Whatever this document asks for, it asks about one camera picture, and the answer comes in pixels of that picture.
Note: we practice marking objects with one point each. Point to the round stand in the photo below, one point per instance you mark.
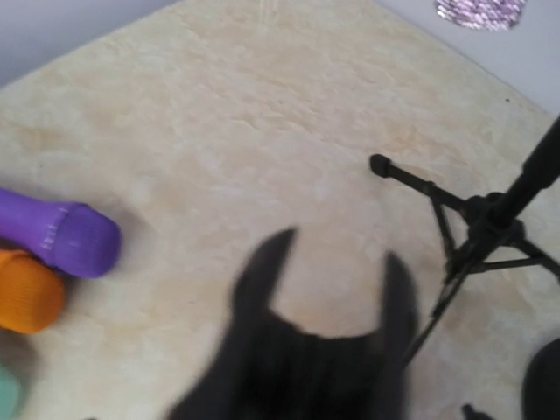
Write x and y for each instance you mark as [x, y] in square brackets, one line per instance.
[267, 368]
[540, 389]

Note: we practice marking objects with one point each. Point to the purple microphone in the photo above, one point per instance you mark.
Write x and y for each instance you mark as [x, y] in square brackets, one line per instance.
[69, 236]

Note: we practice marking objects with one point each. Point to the orange microphone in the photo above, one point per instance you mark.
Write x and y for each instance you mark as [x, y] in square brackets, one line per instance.
[32, 296]

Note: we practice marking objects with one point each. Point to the teal microphone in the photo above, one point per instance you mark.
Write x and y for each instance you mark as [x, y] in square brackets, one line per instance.
[10, 394]

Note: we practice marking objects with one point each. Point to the black tripod mic stand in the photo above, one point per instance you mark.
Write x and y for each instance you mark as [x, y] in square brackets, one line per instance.
[496, 239]

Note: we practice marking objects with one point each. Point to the glitter silver microphone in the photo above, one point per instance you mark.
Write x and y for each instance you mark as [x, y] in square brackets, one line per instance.
[482, 15]

